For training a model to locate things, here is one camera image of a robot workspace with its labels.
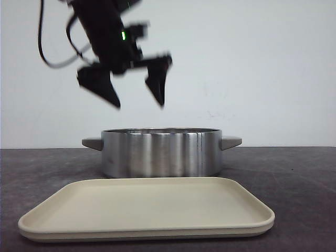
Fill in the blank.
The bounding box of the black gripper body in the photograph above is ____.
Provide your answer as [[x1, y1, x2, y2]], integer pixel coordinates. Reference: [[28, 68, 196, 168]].
[[70, 1, 172, 75]]

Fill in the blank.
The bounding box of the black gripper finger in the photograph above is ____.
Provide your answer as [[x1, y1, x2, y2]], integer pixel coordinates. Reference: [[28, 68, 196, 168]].
[[77, 65, 121, 108], [145, 61, 171, 107]]

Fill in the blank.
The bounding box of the stainless steel steamer pot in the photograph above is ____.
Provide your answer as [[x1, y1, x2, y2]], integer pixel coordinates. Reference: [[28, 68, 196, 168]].
[[82, 128, 242, 178]]

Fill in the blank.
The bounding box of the beige plastic tray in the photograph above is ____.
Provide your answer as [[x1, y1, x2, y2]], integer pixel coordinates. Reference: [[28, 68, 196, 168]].
[[18, 177, 275, 242]]

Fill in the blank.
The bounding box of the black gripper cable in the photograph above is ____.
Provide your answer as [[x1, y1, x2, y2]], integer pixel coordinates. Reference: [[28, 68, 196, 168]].
[[37, 0, 92, 69]]

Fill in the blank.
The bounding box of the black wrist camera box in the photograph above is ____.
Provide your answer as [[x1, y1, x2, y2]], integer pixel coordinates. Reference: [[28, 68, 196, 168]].
[[122, 23, 149, 40]]

